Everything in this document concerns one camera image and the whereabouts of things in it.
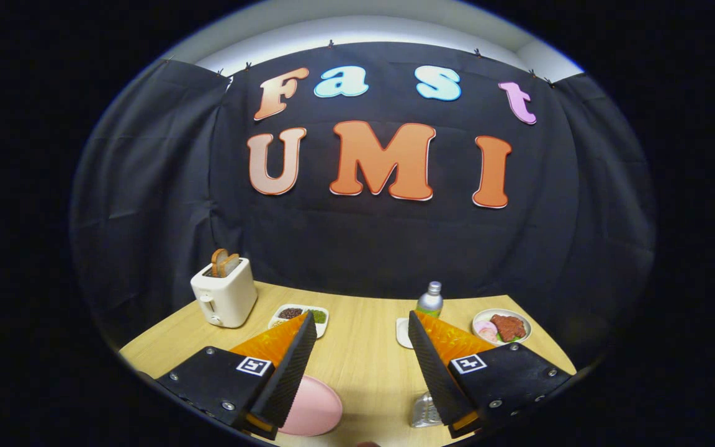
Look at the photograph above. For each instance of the black backdrop cloth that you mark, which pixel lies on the black backdrop cloth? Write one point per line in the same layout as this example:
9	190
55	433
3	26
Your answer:
382	248

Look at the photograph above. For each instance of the white square coaster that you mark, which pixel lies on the white square coaster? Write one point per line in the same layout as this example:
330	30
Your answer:
402	335

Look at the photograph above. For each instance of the pink round plate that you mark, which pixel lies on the pink round plate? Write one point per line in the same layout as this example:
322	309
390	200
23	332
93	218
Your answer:
314	410

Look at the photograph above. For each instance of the brown meat patty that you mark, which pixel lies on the brown meat patty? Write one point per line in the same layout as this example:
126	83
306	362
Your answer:
508	327

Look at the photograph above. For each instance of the pile of green beans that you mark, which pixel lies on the pile of green beans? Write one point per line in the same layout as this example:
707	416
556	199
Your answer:
318	316

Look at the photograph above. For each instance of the metal cutlery drainer holder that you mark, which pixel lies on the metal cutlery drainer holder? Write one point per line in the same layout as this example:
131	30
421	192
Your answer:
424	413

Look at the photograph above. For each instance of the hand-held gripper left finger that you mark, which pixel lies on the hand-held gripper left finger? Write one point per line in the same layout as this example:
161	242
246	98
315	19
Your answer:
292	372

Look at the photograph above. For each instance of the pink ham slice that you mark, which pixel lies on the pink ham slice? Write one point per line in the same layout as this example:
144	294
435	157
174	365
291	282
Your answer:
485	325
488	336

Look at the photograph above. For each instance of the white oval food plate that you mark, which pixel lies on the white oval food plate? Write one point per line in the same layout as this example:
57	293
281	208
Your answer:
481	314

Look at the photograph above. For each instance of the white toaster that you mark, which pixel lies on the white toaster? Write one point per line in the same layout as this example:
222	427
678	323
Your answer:
227	301

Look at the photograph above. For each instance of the white divided dish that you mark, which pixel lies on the white divided dish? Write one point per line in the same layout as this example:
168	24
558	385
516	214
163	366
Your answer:
323	329

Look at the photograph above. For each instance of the pile of black beans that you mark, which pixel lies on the pile of black beans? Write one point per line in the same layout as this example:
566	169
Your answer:
290	313

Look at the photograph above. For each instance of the toasted bread slices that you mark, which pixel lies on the toasted bread slices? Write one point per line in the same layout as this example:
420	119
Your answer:
224	262

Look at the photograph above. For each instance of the pile of yellow soybeans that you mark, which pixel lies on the pile of yellow soybeans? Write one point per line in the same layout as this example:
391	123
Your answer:
278	323

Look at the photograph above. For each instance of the green soda bottle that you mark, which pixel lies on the green soda bottle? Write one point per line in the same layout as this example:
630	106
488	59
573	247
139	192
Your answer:
430	301

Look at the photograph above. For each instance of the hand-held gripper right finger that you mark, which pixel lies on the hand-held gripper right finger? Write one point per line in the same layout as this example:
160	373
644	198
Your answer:
435	372

